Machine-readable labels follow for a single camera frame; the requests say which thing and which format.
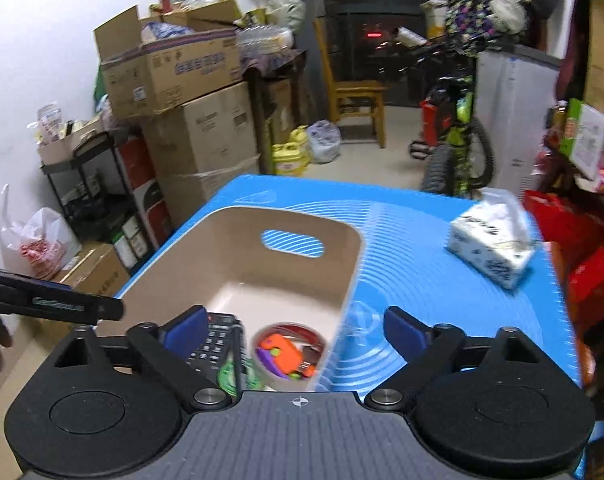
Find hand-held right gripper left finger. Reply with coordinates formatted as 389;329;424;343
52;304;233;411

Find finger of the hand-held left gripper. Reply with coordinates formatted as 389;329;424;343
0;284;125;325
0;263;75;292

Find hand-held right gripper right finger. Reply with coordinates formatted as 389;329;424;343
364;305;556;409

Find black remote control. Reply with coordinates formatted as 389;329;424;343
184;312;243;391

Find green round ointment tin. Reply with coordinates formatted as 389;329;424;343
216;357;265;392

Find clear tape roll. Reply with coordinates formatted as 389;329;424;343
252;322;329;393

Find orange purple plastic toy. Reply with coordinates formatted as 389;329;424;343
256;335;317;380

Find beige plastic bin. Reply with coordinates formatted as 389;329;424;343
94;206;365;393

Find white plastic bag red print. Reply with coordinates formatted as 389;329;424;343
0;185;82;281

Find flat cardboard box black print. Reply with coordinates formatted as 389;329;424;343
52;242;131;302

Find blue silicone baking mat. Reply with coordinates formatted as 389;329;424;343
116;174;603;480

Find black metal shelf rack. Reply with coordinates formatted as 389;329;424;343
40;130;153;281

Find white tissue pack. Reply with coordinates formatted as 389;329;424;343
444;187;537;291

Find plastic-wrapped cardboard box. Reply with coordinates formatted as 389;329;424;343
159;154;263;231

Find small open cardboard box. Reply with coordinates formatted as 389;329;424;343
36;120;113;167

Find red appliance box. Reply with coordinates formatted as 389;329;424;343
116;135;157;187

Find green black bicycle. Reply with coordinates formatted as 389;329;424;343
407;35;498;199

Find red plastic bags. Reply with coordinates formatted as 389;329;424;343
523;189;604;303

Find yellow oil jug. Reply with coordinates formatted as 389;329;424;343
288;127;311;161
272;142;309;177

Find plain cardboard appliance box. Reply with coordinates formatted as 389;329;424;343
142;81;261;177

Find translucent plastic bag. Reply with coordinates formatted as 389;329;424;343
307;120;343;164

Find red container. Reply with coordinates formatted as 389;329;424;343
420;99;458;147

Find wooden chair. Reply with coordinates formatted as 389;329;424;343
313;17;391;149

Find white chest freezer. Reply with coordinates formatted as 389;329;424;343
474;42;563;196

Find open cardboard box blue print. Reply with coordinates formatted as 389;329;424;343
94;4;243;119

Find green white carton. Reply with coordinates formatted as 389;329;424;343
563;99;604;182

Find floral fabric bag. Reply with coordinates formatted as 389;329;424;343
443;0;529;57

